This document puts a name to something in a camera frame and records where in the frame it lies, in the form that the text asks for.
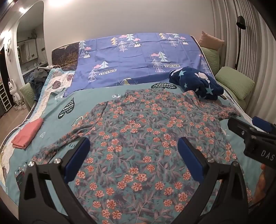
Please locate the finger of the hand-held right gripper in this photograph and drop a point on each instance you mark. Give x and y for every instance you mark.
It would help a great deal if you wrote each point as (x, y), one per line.
(238, 127)
(262, 124)

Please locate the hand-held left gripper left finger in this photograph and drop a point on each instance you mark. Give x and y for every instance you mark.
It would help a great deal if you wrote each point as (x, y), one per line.
(75, 158)

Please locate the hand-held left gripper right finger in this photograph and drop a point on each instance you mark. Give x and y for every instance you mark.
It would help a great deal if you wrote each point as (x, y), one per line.
(189, 158)

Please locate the floral print shirt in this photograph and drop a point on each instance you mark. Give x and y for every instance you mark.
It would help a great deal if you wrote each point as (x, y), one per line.
(140, 129)

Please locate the pile of grey blue clothes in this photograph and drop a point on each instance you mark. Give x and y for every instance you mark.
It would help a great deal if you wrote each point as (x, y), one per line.
(38, 79)

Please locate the person's right hand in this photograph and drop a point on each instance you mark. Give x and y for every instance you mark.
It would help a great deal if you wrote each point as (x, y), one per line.
(261, 183)

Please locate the green cushion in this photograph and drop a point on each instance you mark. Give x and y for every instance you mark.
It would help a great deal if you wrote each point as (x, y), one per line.
(210, 59)
(27, 94)
(235, 83)

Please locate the folded pink cloth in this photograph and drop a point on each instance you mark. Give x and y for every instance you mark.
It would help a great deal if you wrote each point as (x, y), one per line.
(28, 134)

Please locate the navy star print garment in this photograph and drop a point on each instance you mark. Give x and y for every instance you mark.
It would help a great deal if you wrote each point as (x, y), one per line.
(194, 83)

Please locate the teal printed bed cover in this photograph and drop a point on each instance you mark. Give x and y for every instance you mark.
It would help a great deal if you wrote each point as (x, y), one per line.
(103, 95)

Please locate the white leaf print quilt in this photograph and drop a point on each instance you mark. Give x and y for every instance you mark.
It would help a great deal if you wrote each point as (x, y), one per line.
(58, 86)

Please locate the grey curtain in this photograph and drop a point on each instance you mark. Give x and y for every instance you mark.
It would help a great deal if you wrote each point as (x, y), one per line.
(248, 43)

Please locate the white bear figurine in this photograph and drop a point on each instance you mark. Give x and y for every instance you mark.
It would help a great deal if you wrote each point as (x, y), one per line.
(16, 94)

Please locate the beige pillow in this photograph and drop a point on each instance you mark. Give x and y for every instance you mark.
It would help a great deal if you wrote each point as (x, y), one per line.
(211, 41)

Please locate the white ladder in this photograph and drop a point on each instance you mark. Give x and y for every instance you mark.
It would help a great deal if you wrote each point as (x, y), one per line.
(5, 99)

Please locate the dark printed headboard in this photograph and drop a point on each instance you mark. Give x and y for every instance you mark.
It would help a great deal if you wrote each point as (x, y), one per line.
(65, 56)

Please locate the black floor lamp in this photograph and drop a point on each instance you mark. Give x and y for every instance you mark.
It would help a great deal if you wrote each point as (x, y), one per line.
(240, 23)

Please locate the purple tree print sheet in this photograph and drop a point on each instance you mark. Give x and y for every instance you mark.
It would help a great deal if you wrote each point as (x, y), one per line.
(138, 58)

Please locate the white wall cabinet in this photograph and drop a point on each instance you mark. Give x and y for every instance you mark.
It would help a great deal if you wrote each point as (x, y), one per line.
(30, 49)

